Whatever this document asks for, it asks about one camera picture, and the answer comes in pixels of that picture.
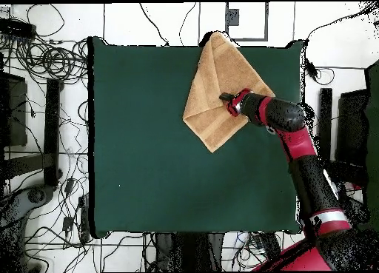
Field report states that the coil of black cables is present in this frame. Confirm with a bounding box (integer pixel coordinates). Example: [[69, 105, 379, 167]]
[[16, 37, 90, 84]]

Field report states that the dark green table cloth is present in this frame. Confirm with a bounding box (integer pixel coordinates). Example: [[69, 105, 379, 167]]
[[87, 36, 305, 239]]

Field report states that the black box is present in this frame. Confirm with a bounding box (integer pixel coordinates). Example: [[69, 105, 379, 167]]
[[337, 89, 368, 167], [0, 72, 28, 147]]

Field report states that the black power strip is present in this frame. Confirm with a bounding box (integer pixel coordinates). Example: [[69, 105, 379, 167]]
[[78, 195, 90, 243], [258, 232, 282, 256], [0, 17, 37, 39]]

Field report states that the dark horizontal beam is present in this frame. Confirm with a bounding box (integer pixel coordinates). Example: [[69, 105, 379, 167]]
[[4, 152, 55, 179]]

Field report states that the thin black floor cable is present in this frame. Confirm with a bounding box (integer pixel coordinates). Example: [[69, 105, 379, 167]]
[[306, 1, 379, 41], [178, 1, 198, 46], [138, 1, 170, 47]]

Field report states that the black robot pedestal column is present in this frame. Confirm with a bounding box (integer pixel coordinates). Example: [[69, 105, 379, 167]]
[[153, 232, 227, 272]]

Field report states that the green cloth beside table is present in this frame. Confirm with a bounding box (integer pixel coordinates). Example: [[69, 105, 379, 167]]
[[364, 59, 379, 231]]

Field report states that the black cable plug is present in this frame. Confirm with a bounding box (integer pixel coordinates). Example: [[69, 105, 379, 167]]
[[304, 57, 320, 82]]

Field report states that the grey square floor frame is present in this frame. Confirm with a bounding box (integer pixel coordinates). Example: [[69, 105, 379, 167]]
[[224, 1, 269, 42]]

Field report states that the black upright bar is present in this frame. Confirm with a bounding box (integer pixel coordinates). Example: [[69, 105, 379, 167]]
[[43, 78, 62, 187], [318, 87, 333, 163]]

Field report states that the tan terry towel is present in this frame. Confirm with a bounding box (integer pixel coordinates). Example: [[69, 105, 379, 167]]
[[182, 30, 276, 154]]

